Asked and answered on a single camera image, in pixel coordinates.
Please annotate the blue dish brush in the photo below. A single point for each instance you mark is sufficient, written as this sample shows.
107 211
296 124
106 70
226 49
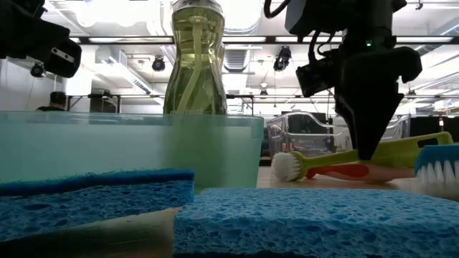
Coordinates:
437 154

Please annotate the red and pink dish brush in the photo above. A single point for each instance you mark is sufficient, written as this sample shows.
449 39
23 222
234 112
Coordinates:
344 171

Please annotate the green translucent plastic bin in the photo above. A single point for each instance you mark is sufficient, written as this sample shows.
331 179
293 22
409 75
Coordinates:
107 143

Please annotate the yellow-green soap pump bottle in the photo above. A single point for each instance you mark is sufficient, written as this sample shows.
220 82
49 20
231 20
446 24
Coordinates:
195 71

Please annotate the black ceiling spotlight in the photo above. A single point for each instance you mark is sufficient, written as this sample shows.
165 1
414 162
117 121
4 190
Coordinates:
37 70
282 59
158 63

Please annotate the person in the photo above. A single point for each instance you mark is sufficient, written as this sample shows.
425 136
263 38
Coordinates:
57 100

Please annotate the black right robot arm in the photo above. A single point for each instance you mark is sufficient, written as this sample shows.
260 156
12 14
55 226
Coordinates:
376 18

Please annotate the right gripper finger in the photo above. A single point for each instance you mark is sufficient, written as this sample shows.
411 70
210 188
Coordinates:
373 125
346 114

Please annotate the green dish brush white bristles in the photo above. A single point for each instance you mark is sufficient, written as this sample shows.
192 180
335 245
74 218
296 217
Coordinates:
322 161

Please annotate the silver ceiling air duct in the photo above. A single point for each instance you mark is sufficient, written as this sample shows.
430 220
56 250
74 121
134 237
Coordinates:
247 14

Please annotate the clear plastic bin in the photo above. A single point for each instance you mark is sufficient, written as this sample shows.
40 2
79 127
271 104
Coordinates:
305 125

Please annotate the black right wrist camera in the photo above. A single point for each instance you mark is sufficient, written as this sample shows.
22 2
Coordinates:
315 79

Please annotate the blue scrub sponge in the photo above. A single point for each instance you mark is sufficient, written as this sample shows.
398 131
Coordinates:
89 204
305 225

